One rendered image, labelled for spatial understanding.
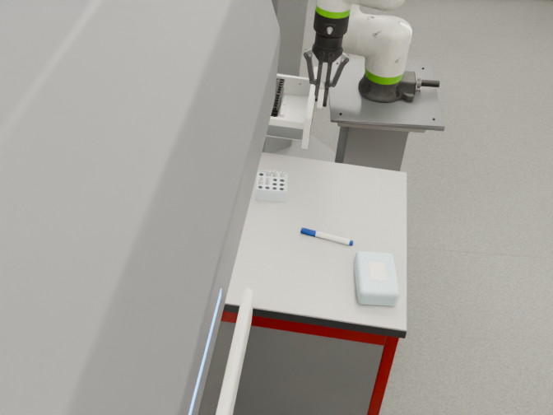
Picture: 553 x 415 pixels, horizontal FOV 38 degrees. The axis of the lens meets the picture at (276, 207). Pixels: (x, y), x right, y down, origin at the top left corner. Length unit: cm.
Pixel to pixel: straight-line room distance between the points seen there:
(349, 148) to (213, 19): 167
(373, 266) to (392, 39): 83
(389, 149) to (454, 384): 82
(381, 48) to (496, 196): 134
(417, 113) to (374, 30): 30
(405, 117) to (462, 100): 176
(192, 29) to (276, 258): 109
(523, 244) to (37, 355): 299
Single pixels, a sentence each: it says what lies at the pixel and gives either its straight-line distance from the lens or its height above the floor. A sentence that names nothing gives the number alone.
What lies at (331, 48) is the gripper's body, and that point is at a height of 110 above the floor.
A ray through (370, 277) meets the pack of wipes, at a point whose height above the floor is 81.
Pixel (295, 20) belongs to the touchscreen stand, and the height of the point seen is 67.
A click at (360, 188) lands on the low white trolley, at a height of 76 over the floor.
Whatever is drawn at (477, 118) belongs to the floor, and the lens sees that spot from 420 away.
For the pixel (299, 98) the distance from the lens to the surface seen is 249.
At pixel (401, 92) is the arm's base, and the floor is 81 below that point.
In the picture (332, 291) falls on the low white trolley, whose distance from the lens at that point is 195.
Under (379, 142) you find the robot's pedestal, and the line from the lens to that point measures 269.
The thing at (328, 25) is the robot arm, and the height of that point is 117.
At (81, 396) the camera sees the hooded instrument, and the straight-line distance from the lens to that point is 62.
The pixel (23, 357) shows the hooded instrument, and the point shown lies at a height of 167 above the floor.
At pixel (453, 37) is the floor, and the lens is 495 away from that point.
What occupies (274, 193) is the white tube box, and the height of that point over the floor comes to 79.
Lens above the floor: 212
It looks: 39 degrees down
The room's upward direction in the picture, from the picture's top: 6 degrees clockwise
